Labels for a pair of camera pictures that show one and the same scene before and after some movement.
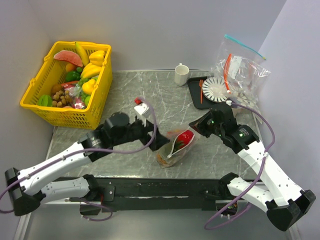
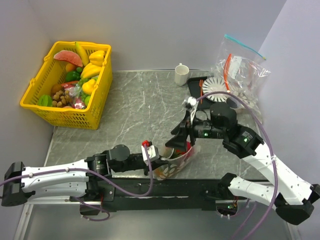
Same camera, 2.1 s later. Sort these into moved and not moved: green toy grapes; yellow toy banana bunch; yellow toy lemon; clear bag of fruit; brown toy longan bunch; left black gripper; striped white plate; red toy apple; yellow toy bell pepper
Moved: clear bag of fruit; red toy apple; left black gripper
Not moved: striped white plate; green toy grapes; brown toy longan bunch; yellow toy banana bunch; yellow toy bell pepper; yellow toy lemon
